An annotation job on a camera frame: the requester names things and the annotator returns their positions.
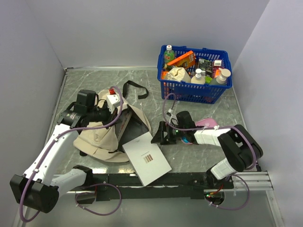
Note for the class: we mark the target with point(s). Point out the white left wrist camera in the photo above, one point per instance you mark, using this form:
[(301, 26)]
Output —
[(113, 101)]

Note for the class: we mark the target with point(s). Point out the grey pump bottle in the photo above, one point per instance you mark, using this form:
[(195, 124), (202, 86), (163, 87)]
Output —
[(220, 79)]

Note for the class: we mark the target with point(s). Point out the aluminium frame rail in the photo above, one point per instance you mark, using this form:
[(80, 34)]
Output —
[(255, 181)]

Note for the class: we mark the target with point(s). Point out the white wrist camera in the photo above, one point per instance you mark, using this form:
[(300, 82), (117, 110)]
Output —
[(113, 101), (172, 117)]

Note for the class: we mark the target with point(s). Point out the beige canvas backpack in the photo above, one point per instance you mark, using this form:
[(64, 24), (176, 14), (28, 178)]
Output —
[(102, 144)]

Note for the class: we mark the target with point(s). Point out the green tea bottle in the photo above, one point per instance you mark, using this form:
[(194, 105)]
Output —
[(169, 54)]

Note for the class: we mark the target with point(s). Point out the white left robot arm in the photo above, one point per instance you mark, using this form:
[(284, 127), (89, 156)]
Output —
[(37, 188)]

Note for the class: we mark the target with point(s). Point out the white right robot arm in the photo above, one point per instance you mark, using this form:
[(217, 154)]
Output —
[(239, 147)]

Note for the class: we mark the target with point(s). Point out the coffee cover book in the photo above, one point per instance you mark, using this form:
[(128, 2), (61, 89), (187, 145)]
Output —
[(148, 161)]

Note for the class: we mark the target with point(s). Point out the dark snack packet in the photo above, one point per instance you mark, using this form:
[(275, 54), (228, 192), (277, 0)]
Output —
[(205, 65)]

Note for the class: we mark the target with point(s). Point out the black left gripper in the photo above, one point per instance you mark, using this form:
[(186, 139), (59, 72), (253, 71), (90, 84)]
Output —
[(111, 117)]

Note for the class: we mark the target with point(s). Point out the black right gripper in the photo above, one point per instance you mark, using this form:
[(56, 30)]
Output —
[(159, 136)]

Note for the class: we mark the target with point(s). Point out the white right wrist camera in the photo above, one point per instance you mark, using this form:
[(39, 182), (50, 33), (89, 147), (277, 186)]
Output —
[(172, 117)]

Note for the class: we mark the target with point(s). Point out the orange snack box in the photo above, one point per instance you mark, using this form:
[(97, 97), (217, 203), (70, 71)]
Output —
[(185, 61)]

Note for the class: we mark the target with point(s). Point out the beige crumpled paper bag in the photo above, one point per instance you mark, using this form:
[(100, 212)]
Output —
[(178, 74)]

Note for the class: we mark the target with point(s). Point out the pink blue pencil case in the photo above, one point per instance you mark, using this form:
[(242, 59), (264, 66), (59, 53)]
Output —
[(207, 122)]

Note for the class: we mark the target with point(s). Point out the cream pump bottle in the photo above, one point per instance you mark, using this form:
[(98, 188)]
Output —
[(199, 77)]

